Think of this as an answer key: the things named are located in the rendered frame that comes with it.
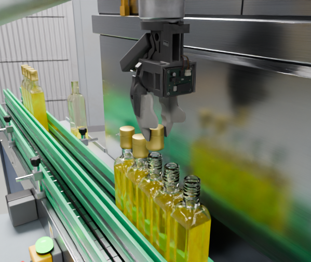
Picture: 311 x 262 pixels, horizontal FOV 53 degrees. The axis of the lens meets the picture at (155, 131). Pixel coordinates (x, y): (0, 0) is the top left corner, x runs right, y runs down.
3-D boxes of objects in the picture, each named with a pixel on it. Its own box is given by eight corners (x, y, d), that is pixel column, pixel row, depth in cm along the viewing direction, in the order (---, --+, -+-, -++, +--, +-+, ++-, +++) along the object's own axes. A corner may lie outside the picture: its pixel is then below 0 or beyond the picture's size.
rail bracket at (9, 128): (16, 147, 131) (11, 116, 126) (-3, 151, 127) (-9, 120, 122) (14, 144, 134) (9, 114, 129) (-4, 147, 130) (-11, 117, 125)
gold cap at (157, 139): (167, 148, 61) (167, 127, 60) (152, 152, 59) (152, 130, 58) (157, 142, 64) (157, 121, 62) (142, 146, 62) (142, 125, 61)
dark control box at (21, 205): (38, 220, 105) (35, 198, 102) (13, 228, 101) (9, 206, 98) (32, 208, 112) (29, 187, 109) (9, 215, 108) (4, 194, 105)
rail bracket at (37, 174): (47, 199, 95) (41, 159, 90) (21, 207, 91) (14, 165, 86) (43, 193, 98) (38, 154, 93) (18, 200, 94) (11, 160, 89)
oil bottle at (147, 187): (172, 261, 71) (174, 178, 63) (150, 272, 68) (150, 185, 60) (158, 246, 75) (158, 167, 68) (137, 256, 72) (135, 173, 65)
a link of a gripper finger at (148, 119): (148, 151, 54) (154, 97, 51) (131, 139, 59) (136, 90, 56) (162, 149, 56) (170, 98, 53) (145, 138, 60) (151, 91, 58)
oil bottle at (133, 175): (158, 246, 75) (158, 166, 68) (138, 255, 73) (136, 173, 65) (146, 233, 80) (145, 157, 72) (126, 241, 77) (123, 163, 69)
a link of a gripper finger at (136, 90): (131, 117, 55) (137, 66, 53) (127, 115, 57) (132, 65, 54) (153, 116, 58) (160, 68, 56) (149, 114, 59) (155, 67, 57)
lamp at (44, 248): (56, 250, 82) (54, 241, 81) (38, 258, 79) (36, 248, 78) (51, 240, 85) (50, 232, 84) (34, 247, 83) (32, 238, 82)
